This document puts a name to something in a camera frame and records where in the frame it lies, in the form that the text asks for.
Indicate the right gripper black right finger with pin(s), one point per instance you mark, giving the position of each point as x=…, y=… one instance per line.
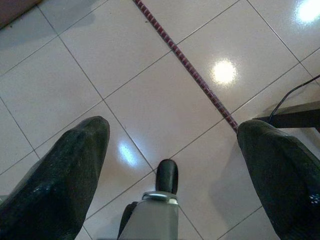
x=282, y=180

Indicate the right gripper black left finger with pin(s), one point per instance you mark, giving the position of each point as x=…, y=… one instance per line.
x=55, y=187

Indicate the dark wooden table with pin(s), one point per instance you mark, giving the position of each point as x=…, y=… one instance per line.
x=300, y=115

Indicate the robot grey leg black foot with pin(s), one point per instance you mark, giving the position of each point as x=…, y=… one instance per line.
x=155, y=217

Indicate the brown wooden cabinet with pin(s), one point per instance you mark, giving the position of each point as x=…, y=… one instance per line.
x=12, y=10

